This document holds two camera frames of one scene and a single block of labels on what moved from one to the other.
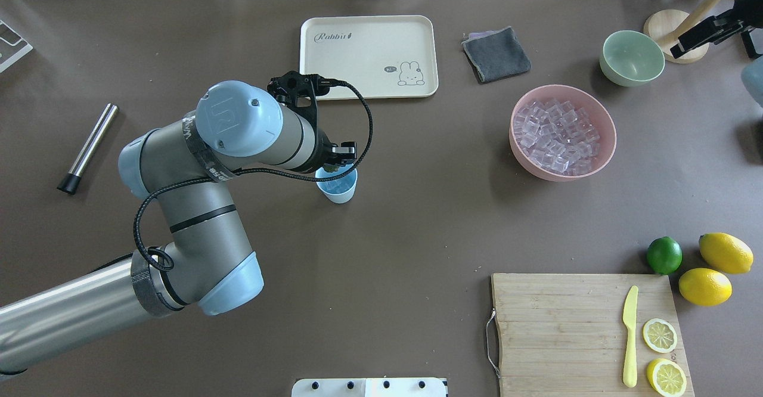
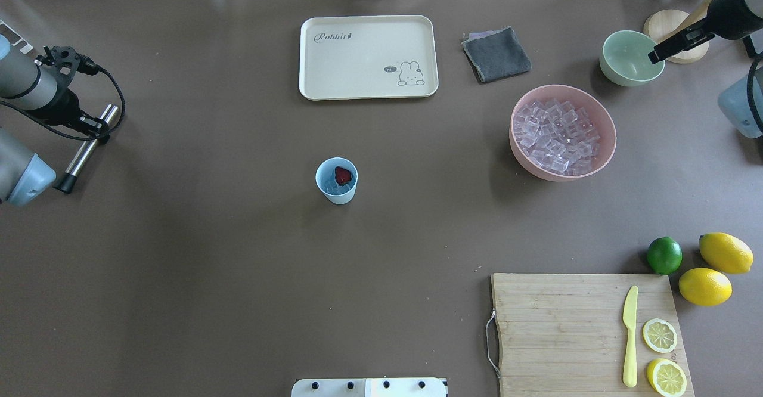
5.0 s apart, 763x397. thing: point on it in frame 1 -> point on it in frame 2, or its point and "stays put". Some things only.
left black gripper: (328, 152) -> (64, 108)
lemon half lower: (666, 377) stays put
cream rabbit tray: (384, 56) stays put
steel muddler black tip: (70, 183) stays put
